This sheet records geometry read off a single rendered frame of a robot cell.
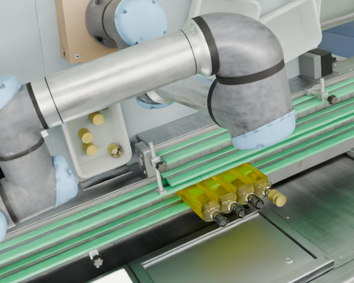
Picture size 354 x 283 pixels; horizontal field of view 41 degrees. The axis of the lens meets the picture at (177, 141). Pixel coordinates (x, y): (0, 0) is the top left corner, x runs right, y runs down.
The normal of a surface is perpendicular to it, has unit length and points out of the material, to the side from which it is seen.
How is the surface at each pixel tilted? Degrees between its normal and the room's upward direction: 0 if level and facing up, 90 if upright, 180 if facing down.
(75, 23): 5
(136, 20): 12
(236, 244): 90
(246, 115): 51
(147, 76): 8
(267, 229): 90
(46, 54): 0
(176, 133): 90
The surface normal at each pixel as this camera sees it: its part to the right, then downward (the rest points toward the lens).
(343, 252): -0.18, -0.88
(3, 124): 0.20, 0.36
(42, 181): 0.65, 0.15
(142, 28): 0.40, 0.14
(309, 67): -0.89, 0.33
